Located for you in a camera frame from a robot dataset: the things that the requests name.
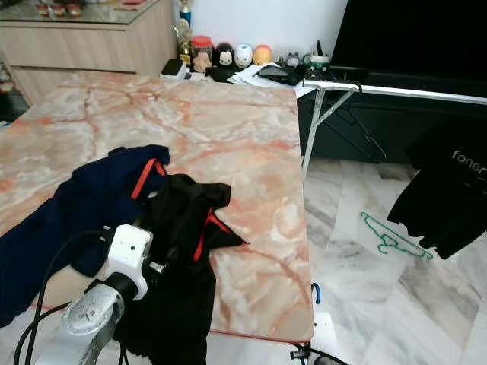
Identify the black polo shirt red trim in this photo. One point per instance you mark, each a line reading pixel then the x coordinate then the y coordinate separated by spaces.
pixel 183 228

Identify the blue plastic hanger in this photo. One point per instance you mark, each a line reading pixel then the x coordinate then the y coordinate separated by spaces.
pixel 314 293

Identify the green plastic hanger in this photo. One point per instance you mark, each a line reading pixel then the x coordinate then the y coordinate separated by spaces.
pixel 367 220

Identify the navy shirt red trim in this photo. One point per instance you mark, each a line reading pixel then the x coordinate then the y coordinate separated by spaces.
pixel 61 228

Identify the pink marble folding table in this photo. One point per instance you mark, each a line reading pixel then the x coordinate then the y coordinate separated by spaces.
pixel 236 137

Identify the small black box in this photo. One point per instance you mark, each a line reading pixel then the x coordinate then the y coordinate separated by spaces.
pixel 173 68

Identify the white paper stack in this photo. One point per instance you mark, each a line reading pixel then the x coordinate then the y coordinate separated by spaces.
pixel 289 84

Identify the gold trophy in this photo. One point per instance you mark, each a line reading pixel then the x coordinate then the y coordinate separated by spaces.
pixel 183 42

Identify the light wooden sideboard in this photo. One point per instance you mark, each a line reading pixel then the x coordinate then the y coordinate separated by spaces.
pixel 91 49

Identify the white blue duck plush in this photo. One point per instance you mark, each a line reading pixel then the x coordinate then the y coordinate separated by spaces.
pixel 243 55

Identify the black wallet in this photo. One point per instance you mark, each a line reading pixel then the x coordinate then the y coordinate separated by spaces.
pixel 278 72

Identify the yellow red bear plush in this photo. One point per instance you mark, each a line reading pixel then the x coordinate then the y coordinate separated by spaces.
pixel 262 55

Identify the small grey figurine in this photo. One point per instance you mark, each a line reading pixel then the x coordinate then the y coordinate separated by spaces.
pixel 291 60

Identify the small green white cup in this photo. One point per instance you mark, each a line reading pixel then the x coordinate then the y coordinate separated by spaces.
pixel 319 65

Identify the black t-shirt green logo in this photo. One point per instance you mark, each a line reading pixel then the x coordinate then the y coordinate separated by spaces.
pixel 441 198

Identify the black TV console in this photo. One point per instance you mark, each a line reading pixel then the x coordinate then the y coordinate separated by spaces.
pixel 411 114

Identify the silver metal clothes rack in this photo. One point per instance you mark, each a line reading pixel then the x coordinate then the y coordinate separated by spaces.
pixel 426 92

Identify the black flat television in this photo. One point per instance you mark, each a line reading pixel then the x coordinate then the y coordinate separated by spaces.
pixel 411 34

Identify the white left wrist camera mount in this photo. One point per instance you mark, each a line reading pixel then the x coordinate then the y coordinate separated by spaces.
pixel 129 251

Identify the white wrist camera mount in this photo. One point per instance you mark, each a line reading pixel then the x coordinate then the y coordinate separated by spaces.
pixel 129 251
pixel 326 338

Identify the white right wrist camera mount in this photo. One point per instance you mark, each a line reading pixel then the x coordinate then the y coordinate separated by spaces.
pixel 326 338

